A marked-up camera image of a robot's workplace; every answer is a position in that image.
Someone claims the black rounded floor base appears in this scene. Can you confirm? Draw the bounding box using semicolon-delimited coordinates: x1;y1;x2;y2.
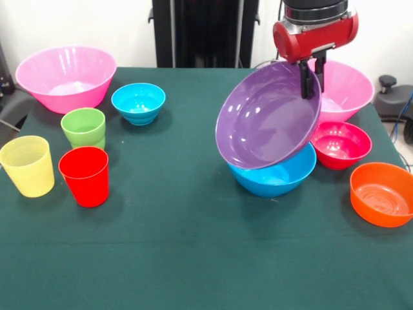
374;74;413;145

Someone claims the dark green tablecloth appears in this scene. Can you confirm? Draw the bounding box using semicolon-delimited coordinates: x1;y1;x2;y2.
0;67;413;310

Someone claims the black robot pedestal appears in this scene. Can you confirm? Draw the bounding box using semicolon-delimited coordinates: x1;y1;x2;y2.
148;0;261;68

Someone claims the large pink bowl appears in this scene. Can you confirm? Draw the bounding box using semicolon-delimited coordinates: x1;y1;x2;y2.
308;59;376;123
15;45;117;115

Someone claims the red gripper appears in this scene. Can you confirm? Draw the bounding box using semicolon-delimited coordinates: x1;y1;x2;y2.
272;8;359;99

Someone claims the red cup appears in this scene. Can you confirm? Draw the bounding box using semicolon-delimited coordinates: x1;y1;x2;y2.
57;145;110;208

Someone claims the green cup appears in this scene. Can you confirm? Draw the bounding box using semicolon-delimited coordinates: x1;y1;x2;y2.
60;107;106;151

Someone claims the blue cable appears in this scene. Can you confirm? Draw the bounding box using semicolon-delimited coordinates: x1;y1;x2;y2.
389;92;413;145

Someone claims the crimson bowl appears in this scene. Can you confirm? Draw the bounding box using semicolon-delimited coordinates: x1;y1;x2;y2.
310;121;373;171

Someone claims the orange bowl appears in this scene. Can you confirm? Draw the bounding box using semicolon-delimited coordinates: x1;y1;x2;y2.
349;161;413;229

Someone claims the small blue bowl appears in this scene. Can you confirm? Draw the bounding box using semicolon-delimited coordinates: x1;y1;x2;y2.
110;82;166;127

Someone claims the purple bowl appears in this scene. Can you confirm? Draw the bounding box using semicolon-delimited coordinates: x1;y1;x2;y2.
215;60;323;171

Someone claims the large blue bowl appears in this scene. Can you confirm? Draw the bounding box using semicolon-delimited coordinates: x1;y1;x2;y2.
225;141;317;198

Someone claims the dark grey chair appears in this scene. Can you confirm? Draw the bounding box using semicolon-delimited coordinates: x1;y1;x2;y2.
0;41;35;136

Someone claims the yellow cup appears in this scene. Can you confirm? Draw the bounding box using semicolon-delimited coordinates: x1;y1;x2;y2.
0;135;55;198

